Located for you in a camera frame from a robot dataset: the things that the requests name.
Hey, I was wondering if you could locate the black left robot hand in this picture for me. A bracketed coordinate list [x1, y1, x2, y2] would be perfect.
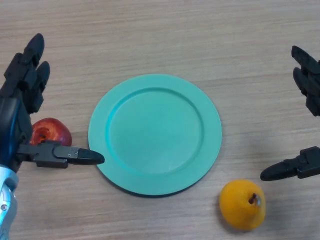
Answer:
[0, 33, 105, 173]

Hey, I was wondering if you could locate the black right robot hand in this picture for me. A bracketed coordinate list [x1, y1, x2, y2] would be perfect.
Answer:
[260, 45, 320, 182]

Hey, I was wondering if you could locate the yellow pear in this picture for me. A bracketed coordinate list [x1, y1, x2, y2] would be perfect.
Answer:
[219, 178, 267, 231]

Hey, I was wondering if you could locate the green round plate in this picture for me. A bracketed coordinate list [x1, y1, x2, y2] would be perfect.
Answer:
[87, 73, 223, 198]

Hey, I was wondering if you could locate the red apple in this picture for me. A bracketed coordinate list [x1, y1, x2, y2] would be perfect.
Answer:
[29, 117, 73, 147]

